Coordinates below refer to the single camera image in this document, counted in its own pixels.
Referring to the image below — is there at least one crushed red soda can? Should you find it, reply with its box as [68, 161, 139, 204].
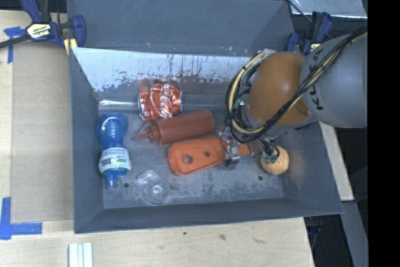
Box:
[136, 79, 184, 121]

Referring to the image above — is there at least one red-brown squeeze bottle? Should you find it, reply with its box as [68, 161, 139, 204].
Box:
[134, 109, 217, 146]

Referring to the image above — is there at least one clear glass thing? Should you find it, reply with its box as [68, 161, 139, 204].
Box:
[135, 169, 168, 206]

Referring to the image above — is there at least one pale wood flat board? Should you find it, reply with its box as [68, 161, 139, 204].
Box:
[11, 40, 76, 225]

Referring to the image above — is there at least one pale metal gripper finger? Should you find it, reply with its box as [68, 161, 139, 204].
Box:
[218, 131, 236, 149]
[222, 146, 241, 170]

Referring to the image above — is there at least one orange flat plastic tool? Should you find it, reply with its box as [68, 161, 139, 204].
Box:
[167, 136, 227, 176]

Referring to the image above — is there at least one blue plastic bottle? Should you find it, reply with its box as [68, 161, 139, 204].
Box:
[95, 112, 133, 189]

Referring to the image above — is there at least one grey metal bin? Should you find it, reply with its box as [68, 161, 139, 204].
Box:
[65, 0, 345, 234]

